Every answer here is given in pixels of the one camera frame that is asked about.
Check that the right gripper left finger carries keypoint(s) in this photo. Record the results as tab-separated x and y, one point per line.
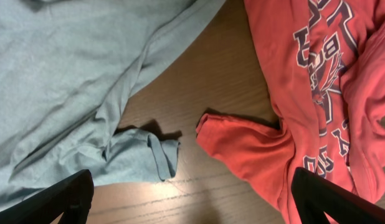
70	199

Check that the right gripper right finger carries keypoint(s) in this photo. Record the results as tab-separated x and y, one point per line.
317	199

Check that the light blue t-shirt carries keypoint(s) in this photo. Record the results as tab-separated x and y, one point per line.
67	71

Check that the red printed t-shirt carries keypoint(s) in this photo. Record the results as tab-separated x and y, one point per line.
324	64

